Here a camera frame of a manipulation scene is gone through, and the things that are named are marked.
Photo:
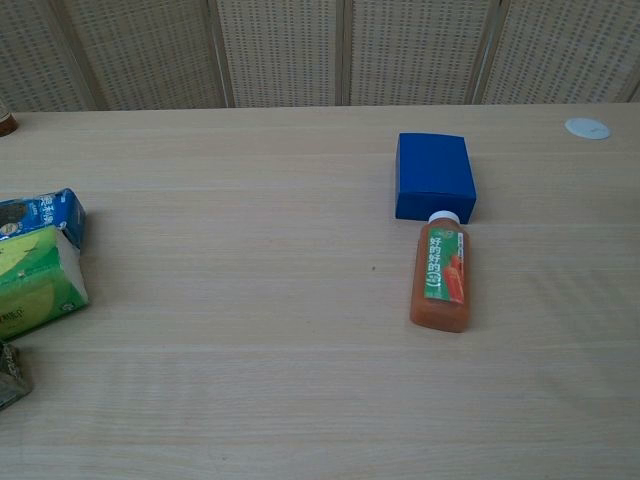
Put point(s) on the blue cardboard box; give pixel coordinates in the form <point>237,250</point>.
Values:
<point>432,170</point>

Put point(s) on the orange juice bottle green label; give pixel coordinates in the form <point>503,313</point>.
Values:
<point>440,310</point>

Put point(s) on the woven bamboo screen panel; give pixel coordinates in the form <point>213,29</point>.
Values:
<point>280,50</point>
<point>150,50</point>
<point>565,50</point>
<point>35,50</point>
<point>410,50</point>

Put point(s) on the blue cookie packet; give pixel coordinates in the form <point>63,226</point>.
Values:
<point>50,210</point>

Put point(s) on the green tissue pack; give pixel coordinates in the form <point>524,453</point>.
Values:
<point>30,280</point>

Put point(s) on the brown sauce bottle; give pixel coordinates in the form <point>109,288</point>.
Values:
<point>6,125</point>

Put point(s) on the dark foil snack bag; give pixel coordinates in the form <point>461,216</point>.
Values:
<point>12,380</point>

